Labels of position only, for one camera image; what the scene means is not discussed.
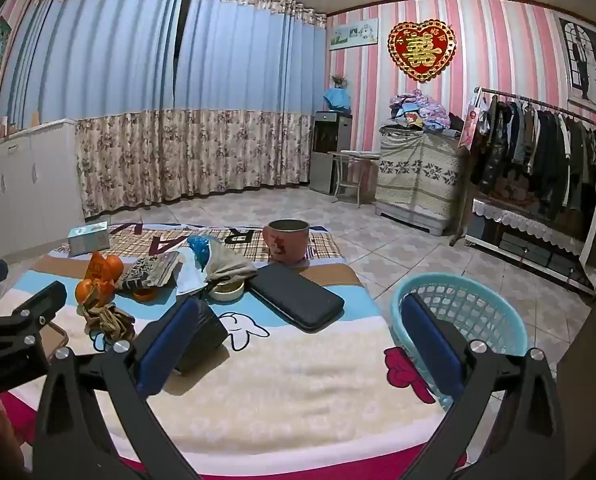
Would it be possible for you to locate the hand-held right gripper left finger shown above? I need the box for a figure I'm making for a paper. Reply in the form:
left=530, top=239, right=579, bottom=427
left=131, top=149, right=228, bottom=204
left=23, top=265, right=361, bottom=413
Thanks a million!
left=32, top=296, right=202, bottom=480

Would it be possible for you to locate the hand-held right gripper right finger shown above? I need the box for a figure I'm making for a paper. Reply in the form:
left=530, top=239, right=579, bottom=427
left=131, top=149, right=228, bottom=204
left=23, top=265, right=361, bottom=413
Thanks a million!
left=402, top=293, right=567, bottom=480

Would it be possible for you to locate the black box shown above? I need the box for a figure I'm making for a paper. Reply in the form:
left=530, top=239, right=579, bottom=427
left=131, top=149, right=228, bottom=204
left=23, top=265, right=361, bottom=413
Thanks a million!
left=174, top=299, right=229, bottom=377

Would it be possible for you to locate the small orange fruit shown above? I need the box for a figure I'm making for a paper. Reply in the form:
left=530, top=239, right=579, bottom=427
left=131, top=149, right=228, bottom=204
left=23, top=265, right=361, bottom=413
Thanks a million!
left=74, top=277, right=117, bottom=312

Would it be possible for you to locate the teal plastic basket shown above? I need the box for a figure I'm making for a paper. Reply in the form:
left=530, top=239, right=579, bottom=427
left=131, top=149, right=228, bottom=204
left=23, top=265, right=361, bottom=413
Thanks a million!
left=388, top=272, right=529, bottom=412

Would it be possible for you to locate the brown paper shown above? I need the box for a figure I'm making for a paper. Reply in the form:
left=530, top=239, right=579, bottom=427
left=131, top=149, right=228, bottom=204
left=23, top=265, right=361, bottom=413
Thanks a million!
left=84, top=302, right=135, bottom=353

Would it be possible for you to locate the large orange peel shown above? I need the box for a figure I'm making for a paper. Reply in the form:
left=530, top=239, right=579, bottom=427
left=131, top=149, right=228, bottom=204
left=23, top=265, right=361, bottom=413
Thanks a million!
left=84, top=252, right=125, bottom=282

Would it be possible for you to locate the white paper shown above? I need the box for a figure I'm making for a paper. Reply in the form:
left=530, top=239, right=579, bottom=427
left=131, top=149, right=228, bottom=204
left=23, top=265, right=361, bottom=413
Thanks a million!
left=175, top=247, right=211, bottom=297

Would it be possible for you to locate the patterned snack wrapper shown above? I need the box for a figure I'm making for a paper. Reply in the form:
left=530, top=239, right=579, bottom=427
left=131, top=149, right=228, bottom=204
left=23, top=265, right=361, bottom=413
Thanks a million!
left=115, top=252, right=180, bottom=292

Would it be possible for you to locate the blue plastic bag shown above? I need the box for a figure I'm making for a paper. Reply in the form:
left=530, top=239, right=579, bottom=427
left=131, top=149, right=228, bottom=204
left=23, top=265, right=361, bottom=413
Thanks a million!
left=187, top=234, right=215, bottom=267

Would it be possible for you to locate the teal tissue box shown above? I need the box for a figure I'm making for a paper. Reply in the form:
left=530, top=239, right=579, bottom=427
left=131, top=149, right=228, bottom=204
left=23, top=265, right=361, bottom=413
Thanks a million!
left=67, top=222, right=112, bottom=257

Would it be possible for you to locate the white cabinet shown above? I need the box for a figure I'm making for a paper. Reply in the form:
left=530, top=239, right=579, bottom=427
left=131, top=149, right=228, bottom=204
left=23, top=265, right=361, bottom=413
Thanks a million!
left=0, top=118, right=81, bottom=263

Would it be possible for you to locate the beige cloth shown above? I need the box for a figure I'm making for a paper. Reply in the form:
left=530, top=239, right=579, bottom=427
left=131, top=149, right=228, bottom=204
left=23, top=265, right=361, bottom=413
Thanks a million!
left=204, top=244, right=259, bottom=287

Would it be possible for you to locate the printed blanket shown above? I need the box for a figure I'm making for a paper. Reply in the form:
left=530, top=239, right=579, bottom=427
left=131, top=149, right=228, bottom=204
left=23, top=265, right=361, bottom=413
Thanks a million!
left=0, top=220, right=471, bottom=480

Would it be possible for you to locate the low stand with lace cloth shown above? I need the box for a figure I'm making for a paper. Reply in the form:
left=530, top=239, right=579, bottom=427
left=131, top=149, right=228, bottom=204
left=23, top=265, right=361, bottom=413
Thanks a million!
left=465, top=197, right=596, bottom=295

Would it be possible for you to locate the black case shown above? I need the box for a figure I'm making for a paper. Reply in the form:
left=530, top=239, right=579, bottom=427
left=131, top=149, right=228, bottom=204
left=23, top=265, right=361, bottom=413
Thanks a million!
left=247, top=262, right=346, bottom=334

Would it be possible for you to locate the pink mug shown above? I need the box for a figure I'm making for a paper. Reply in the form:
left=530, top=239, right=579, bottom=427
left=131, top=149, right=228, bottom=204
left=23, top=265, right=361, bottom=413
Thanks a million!
left=262, top=218, right=311, bottom=265

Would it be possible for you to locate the cabinet with patterned cloth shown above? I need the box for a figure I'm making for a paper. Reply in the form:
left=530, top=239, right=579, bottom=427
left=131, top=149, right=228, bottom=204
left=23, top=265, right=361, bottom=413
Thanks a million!
left=375, top=127, right=468, bottom=237

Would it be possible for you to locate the dark brown cabinet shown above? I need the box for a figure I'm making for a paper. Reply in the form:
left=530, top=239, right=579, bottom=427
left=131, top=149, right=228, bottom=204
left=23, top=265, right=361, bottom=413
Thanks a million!
left=554, top=287, right=596, bottom=480

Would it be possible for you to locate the small folding table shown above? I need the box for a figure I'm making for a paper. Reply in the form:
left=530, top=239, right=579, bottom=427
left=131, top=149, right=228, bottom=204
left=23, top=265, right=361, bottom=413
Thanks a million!
left=328, top=150, right=380, bottom=207

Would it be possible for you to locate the blue floral curtain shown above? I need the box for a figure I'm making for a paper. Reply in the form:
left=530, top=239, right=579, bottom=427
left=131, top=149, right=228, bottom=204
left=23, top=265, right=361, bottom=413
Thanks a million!
left=170, top=0, right=329, bottom=203
left=0, top=0, right=186, bottom=221

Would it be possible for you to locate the grey water dispenser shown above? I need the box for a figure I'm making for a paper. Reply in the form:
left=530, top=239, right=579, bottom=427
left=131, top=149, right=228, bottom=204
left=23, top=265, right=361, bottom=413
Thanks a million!
left=310, top=110, right=354, bottom=196

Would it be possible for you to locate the clothes rack with clothes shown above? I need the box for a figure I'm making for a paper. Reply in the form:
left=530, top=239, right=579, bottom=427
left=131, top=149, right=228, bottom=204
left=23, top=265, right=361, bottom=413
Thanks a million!
left=470, top=87, right=596, bottom=223

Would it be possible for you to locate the pink hanging bag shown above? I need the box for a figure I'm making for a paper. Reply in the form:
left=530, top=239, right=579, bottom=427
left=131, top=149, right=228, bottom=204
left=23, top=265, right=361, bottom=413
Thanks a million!
left=458, top=91, right=490, bottom=150

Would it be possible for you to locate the pile of clothes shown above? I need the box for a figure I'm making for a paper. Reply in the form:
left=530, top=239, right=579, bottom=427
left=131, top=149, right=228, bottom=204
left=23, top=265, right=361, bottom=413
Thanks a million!
left=385, top=88, right=452, bottom=134

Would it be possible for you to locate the blue cloth over plant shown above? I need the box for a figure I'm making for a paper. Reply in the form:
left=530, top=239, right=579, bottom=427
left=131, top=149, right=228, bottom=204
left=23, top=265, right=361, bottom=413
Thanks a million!
left=323, top=76, right=354, bottom=114

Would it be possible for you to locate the red heart wall decoration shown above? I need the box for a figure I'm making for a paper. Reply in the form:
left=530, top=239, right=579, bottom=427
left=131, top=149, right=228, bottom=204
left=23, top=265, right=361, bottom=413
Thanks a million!
left=387, top=20, right=457, bottom=83

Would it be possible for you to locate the landscape wall picture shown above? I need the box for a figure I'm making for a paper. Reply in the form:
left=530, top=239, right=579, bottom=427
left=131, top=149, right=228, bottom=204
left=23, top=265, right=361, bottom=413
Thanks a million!
left=329, top=18, right=379, bottom=51

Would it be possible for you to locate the framed wall picture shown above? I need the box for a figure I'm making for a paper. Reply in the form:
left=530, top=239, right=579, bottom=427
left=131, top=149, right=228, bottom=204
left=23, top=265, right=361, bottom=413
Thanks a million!
left=558, top=12, right=596, bottom=111

